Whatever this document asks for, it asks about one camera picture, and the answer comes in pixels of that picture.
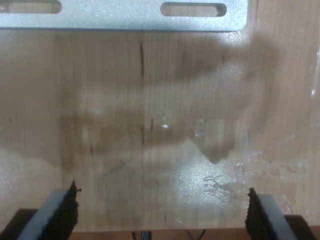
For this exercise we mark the silver slotted base plate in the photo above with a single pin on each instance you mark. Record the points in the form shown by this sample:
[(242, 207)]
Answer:
[(125, 20)]

